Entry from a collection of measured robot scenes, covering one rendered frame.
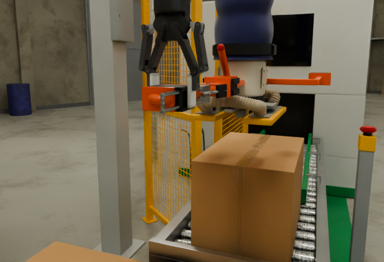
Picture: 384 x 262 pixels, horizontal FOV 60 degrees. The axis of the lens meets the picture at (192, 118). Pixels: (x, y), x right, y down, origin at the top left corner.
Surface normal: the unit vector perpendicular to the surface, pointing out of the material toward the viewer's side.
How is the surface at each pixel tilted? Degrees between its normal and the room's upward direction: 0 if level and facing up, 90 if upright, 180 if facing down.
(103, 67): 90
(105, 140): 90
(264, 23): 76
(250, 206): 90
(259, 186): 90
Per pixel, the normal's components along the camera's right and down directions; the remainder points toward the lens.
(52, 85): 0.70, 0.11
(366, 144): -0.35, 0.15
